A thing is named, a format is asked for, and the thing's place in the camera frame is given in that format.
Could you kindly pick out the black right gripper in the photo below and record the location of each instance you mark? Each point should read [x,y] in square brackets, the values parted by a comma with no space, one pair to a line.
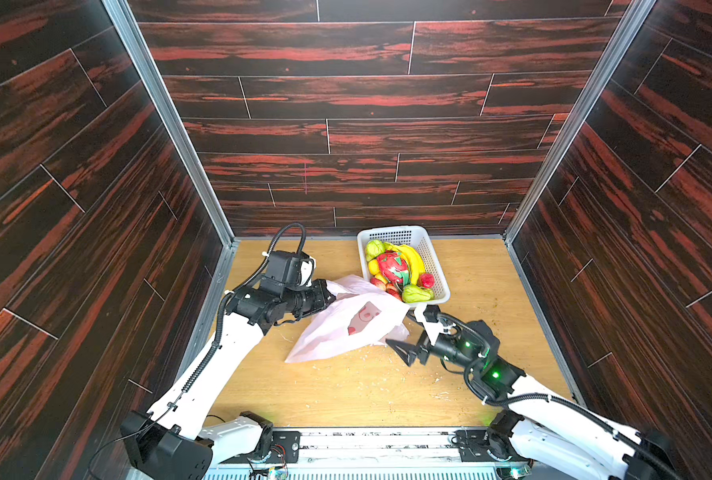
[424,345]

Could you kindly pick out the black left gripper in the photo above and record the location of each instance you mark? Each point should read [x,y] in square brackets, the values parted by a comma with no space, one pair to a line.
[318,294]

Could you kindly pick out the pink plastic bag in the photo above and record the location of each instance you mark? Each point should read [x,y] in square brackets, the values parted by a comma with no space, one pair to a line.
[362,315]

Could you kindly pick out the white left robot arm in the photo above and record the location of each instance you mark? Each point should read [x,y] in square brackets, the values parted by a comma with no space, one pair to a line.
[170,440]

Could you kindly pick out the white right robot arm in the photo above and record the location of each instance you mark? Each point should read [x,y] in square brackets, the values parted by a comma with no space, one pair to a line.
[534,423]

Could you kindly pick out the red fake strawberry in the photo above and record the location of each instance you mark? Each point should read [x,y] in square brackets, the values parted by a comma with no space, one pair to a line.
[393,291]

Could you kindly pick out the yellow fake banana bunch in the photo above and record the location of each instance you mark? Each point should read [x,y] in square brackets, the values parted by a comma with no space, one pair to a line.
[416,264]

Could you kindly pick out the red green fake dragon fruit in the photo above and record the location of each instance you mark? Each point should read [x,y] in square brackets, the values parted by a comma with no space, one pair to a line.
[394,268]

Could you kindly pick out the light green fake fruit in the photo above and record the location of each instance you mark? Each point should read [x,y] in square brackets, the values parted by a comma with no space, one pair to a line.
[374,249]

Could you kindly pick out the white perforated plastic basket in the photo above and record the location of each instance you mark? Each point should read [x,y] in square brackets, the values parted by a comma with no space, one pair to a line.
[416,237]

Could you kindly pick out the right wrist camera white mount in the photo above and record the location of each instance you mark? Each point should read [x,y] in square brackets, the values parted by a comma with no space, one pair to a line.
[431,318]

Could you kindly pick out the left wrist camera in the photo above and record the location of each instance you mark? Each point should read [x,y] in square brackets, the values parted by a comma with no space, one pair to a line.
[289,270]

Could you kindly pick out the metal base rail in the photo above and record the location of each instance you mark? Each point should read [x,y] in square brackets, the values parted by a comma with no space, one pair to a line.
[410,453]

